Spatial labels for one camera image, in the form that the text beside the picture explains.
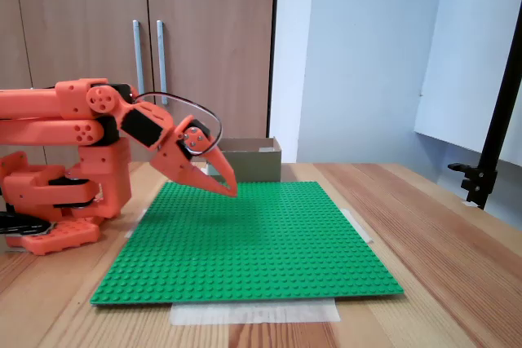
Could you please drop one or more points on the open cardboard box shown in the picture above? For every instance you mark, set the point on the open cardboard box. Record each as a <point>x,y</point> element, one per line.
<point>253,164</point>

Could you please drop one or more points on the green lego baseplate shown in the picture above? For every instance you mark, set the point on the green lego baseplate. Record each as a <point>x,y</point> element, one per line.
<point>253,250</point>

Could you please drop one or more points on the masking tape strip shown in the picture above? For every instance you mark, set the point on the masking tape strip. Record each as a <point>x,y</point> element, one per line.
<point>359,227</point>
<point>253,313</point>
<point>136,225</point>

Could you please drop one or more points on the brown wooden cabinet door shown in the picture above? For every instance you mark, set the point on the brown wooden cabinet door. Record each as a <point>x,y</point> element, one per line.
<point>220,38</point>
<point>81,18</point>
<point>10,38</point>

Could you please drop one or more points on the black table clamp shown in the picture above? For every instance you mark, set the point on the black table clamp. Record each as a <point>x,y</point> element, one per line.
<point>20,223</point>

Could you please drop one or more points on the black clamp stand pole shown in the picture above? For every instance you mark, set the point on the black clamp stand pole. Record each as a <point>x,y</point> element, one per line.
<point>495,132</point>

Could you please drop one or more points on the white wall panel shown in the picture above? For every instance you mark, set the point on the white wall panel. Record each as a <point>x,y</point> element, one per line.
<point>461,58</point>

